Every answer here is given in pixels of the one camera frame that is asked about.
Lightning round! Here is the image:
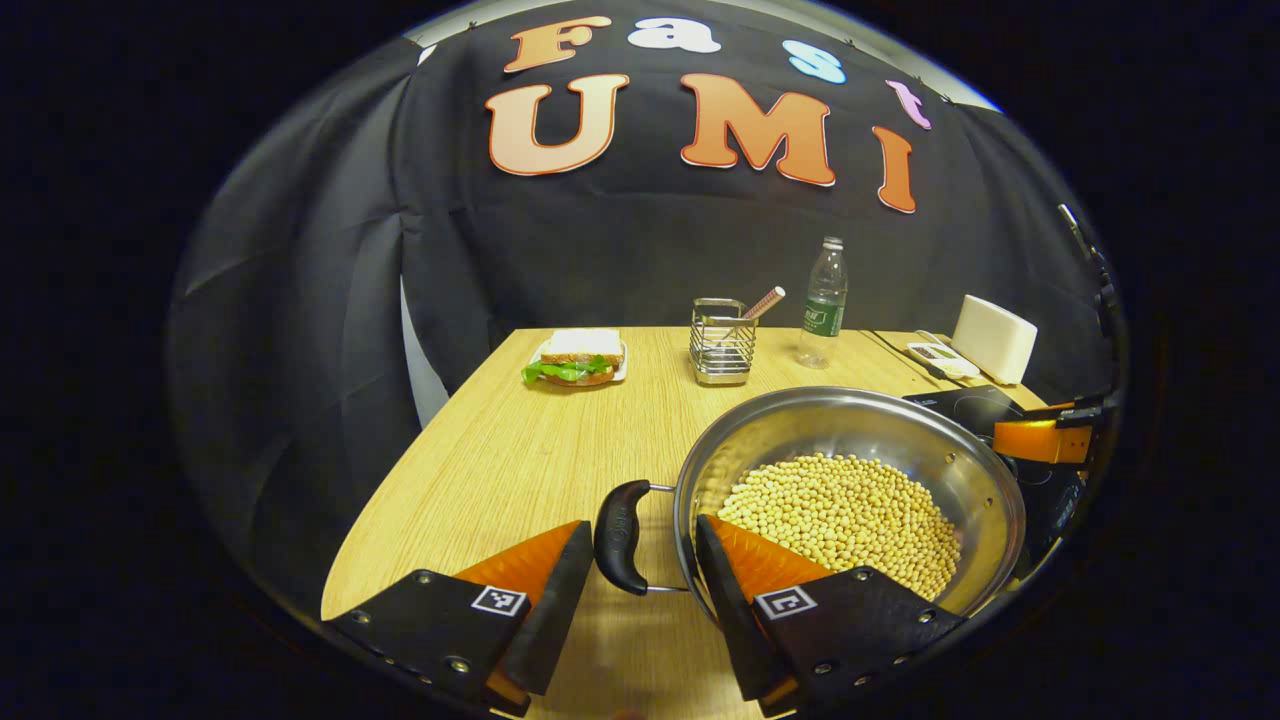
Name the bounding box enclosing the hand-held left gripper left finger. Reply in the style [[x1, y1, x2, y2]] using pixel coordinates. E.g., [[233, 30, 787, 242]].
[[322, 520, 595, 717]]

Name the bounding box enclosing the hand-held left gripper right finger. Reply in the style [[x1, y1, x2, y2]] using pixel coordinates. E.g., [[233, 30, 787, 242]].
[[696, 514, 966, 717]]

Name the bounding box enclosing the black induction cooktop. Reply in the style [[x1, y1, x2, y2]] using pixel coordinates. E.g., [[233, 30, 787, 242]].
[[903, 385, 1086, 571]]

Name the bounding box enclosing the pile of yellow soybeans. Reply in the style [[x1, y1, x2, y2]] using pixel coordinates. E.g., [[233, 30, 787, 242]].
[[718, 453, 963, 601]]

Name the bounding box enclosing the stainless steel pot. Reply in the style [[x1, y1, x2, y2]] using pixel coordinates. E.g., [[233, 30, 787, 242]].
[[594, 387, 1028, 626]]

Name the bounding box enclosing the white toaster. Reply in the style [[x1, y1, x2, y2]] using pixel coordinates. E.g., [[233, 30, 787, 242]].
[[951, 294, 1039, 386]]

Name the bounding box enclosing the white divided dish with beans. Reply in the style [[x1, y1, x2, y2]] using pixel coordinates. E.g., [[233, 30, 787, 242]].
[[906, 340, 981, 381]]

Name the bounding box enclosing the clear plastic water bottle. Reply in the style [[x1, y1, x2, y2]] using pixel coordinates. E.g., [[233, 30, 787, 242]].
[[797, 236, 849, 370]]

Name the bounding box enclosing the small white plate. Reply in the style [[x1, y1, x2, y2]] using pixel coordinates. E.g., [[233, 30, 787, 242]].
[[530, 340, 629, 385]]

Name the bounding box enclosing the sandwich with lettuce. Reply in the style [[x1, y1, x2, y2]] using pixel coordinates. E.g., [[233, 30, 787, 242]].
[[521, 329, 628, 388]]

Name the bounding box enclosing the brown striped stick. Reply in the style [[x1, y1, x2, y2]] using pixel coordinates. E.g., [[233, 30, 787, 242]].
[[737, 287, 787, 326]]

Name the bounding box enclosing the black power cord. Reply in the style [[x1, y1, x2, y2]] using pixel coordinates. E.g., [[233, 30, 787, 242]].
[[865, 330, 946, 386]]

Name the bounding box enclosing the metal wire basket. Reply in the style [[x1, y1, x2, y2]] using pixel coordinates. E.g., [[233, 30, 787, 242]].
[[690, 298, 758, 387]]

